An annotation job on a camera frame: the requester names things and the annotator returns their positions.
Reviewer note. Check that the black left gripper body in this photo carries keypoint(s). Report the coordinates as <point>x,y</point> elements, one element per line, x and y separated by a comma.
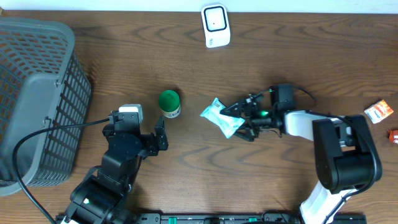
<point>148,147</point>

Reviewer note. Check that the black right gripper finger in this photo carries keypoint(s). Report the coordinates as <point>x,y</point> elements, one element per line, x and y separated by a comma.
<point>247,134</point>
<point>236,110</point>

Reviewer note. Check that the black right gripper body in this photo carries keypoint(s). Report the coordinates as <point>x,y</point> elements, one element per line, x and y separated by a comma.
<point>259,119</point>

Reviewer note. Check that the teal wet wipes pack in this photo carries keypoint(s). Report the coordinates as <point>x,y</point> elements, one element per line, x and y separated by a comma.
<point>228,124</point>

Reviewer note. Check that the green lid white jar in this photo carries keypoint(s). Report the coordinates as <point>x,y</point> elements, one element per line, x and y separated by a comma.
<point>170,104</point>

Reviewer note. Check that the orange tissue pack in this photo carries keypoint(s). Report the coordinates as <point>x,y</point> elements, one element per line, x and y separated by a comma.
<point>378,111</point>

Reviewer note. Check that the red snack package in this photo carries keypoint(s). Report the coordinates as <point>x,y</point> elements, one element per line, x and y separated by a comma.
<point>393,136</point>

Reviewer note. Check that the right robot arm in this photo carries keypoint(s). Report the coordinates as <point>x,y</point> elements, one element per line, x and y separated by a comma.
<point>346,158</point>

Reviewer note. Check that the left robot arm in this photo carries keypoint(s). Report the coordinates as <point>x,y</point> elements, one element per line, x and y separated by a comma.
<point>102,195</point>

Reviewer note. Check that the white barcode scanner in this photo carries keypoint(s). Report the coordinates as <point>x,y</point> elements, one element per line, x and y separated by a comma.
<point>216,26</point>

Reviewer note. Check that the grey plastic mesh basket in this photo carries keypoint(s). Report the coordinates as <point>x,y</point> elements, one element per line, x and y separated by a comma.
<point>45,96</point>

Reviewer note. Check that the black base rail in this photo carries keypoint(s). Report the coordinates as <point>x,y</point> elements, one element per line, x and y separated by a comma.
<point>272,217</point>

